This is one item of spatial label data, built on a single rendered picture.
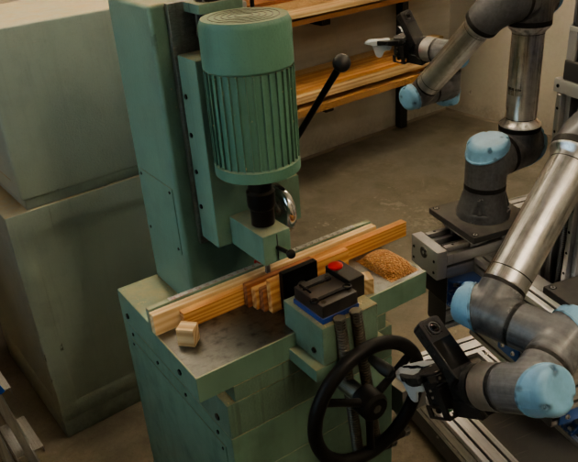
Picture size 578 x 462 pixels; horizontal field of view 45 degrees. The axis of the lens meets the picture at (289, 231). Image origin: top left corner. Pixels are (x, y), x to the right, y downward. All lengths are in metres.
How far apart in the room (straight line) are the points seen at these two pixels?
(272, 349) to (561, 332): 0.58
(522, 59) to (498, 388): 1.13
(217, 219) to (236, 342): 0.28
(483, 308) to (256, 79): 0.56
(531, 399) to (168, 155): 0.91
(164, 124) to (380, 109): 3.65
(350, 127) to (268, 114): 3.60
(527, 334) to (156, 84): 0.88
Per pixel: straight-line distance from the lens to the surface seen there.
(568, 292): 1.75
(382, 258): 1.62
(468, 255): 2.02
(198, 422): 1.64
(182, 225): 1.60
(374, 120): 5.05
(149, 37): 1.48
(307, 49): 4.52
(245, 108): 1.30
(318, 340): 1.36
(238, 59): 1.27
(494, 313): 1.14
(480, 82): 5.34
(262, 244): 1.44
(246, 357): 1.39
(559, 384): 1.05
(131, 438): 2.61
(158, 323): 1.46
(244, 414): 1.47
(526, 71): 2.01
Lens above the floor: 1.74
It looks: 28 degrees down
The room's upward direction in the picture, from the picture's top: 4 degrees counter-clockwise
